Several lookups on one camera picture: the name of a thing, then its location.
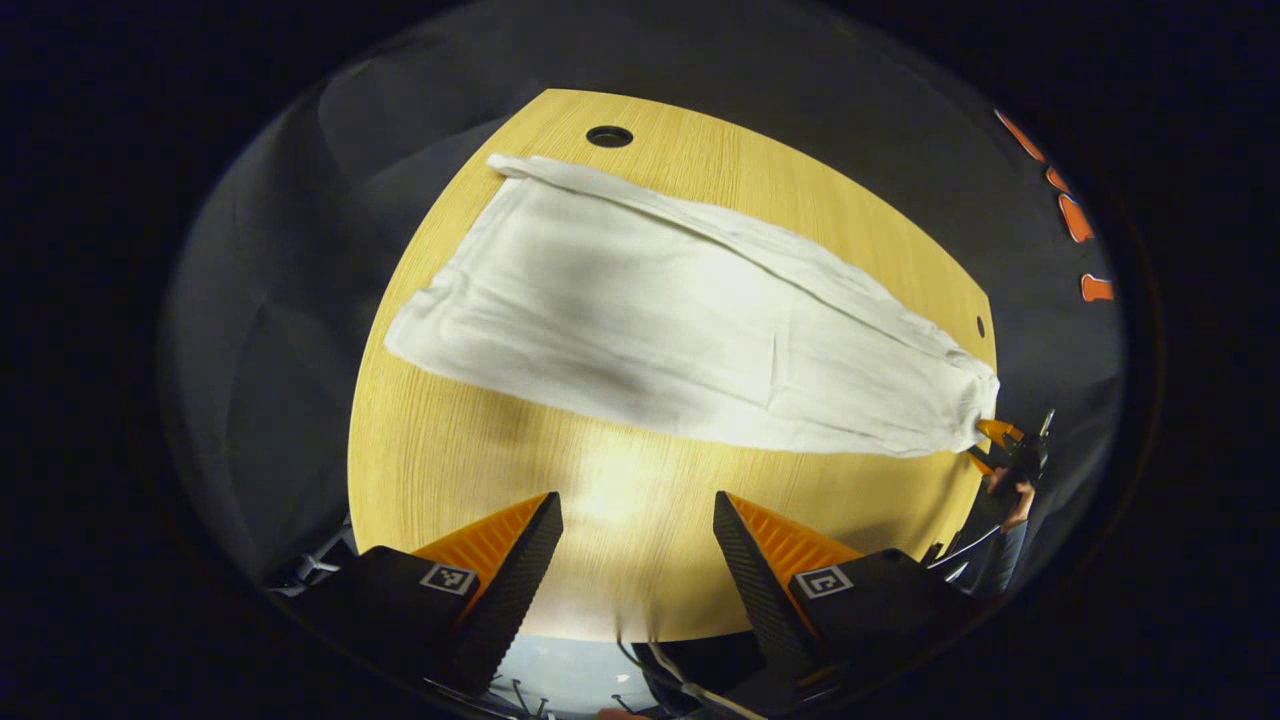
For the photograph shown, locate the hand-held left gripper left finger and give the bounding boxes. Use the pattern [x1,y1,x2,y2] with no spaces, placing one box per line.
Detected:
[290,490,564,699]

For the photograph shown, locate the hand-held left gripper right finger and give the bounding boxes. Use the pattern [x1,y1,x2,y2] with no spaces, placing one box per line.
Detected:
[712,490,986,703]

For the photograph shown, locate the white jeans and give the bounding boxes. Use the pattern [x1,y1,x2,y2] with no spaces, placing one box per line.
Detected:
[385,152,1001,459]

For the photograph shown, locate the office chair base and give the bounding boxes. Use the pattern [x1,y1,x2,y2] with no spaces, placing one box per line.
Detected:
[265,520,359,596]

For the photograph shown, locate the white cable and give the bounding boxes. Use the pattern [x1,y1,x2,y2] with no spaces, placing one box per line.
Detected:
[640,640,771,720]

